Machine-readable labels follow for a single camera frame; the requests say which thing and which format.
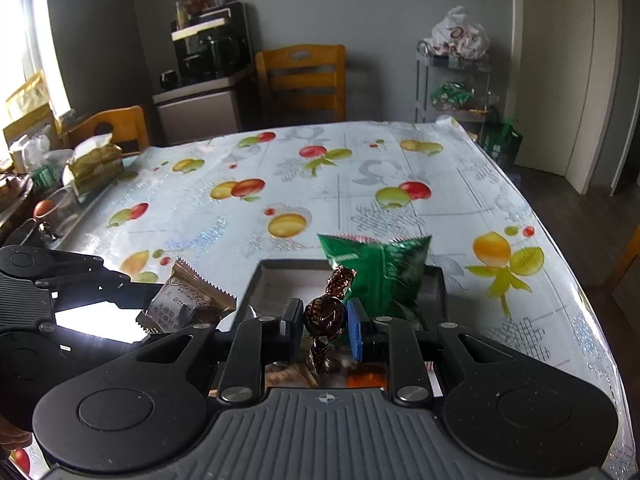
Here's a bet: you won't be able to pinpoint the brown foil candy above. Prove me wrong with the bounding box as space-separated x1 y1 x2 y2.
303 266 357 374

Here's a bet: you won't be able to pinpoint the green chips bag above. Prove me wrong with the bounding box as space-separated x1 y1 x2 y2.
319 234 432 328

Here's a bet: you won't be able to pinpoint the brown cake packet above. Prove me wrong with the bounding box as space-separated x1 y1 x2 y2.
136 258 236 334

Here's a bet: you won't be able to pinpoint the orange snack packet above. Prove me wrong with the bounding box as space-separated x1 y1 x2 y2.
345 366 387 390

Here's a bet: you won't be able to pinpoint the light orange bread packet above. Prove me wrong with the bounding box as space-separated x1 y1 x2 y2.
265 362 319 389

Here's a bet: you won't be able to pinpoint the person's right hand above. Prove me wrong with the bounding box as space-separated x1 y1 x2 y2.
0 416 32 460

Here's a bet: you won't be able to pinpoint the white cardboard box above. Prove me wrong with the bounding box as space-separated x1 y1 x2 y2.
219 260 447 404

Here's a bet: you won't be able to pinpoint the glass jar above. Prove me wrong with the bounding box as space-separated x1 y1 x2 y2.
34 186 81 240

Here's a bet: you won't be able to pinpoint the orange fruit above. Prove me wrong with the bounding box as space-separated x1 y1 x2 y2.
32 200 56 219

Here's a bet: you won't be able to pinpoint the green tissue pack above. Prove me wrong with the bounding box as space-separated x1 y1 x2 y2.
62 133 124 196

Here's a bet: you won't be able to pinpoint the fruit pattern tablecloth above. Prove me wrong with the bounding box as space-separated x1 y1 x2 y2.
29 117 637 479

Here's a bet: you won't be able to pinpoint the wooden chair left side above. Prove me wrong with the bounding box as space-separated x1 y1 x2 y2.
62 105 151 155

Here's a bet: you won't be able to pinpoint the wooden chair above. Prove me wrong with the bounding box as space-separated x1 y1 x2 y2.
255 44 346 126
62 105 151 155

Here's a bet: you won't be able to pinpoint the grey cabinet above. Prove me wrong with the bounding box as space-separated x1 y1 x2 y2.
153 90 242 145

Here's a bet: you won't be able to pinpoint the wooden chair far side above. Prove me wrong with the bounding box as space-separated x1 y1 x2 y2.
255 44 346 126

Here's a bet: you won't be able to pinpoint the green candies on shelf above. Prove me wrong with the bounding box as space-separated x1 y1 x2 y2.
431 81 475 110

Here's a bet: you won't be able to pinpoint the metal shelf cart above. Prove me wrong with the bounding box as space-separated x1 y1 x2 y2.
413 40 491 126

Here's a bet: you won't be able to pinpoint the black coffee machine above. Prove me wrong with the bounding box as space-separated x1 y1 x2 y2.
160 1 253 91

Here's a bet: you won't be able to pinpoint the white plastic bag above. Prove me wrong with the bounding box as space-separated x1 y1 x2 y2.
425 6 490 61

